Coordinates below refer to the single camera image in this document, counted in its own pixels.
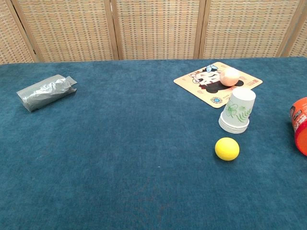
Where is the white paper cup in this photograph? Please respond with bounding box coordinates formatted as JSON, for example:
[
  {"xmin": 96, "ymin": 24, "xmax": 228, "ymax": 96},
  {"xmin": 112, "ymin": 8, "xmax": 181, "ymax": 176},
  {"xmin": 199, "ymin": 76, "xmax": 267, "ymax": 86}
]
[{"xmin": 218, "ymin": 88, "xmax": 257, "ymax": 134}]

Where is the cartoon print square mat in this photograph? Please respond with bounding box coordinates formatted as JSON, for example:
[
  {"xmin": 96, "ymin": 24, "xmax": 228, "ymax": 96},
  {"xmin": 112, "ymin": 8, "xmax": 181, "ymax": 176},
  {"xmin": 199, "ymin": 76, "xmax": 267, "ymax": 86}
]
[{"xmin": 173, "ymin": 61, "xmax": 263, "ymax": 109}]

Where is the yellow ball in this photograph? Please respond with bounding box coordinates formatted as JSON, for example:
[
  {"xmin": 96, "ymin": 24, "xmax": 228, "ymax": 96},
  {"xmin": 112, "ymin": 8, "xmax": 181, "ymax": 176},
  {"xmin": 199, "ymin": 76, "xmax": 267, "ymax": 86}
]
[{"xmin": 214, "ymin": 137, "xmax": 240, "ymax": 161}]

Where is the peach coloured ball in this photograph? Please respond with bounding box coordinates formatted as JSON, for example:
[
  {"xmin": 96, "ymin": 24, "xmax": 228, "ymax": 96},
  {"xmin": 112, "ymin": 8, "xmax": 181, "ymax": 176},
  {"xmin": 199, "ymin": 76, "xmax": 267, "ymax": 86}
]
[{"xmin": 220, "ymin": 68, "xmax": 240, "ymax": 87}]

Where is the woven folding screen panel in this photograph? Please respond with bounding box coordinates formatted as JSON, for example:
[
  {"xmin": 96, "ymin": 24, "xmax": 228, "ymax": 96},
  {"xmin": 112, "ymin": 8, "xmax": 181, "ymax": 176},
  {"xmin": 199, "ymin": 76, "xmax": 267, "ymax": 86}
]
[
  {"xmin": 110, "ymin": 0, "xmax": 206, "ymax": 60},
  {"xmin": 286, "ymin": 9, "xmax": 307, "ymax": 58},
  {"xmin": 198, "ymin": 0, "xmax": 307, "ymax": 59},
  {"xmin": 0, "ymin": 0, "xmax": 39, "ymax": 65},
  {"xmin": 11, "ymin": 0, "xmax": 119, "ymax": 63}
]

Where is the gray plastic wrapped package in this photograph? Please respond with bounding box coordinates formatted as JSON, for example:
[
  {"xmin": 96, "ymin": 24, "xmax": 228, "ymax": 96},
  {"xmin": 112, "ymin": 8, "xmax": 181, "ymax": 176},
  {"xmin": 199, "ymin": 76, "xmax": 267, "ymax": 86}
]
[{"xmin": 16, "ymin": 74, "xmax": 78, "ymax": 113}]

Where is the orange cylindrical canister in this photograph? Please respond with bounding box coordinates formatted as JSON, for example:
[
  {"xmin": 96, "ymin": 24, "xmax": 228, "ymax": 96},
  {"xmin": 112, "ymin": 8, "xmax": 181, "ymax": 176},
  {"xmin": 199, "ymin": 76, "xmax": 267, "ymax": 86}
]
[{"xmin": 289, "ymin": 97, "xmax": 307, "ymax": 156}]

